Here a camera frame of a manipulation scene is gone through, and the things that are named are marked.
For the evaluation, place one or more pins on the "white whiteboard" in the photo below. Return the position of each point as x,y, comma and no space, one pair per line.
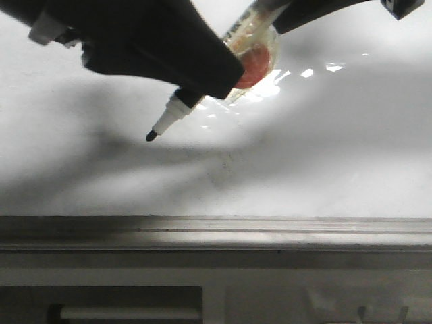
340,128

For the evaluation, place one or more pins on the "black white whiteboard marker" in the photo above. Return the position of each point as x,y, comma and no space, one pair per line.
254,41

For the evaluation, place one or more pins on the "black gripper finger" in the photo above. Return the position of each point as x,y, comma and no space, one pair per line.
301,12
163,40

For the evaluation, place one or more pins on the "grey metal whiteboard frame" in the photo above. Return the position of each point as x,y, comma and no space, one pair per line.
327,242

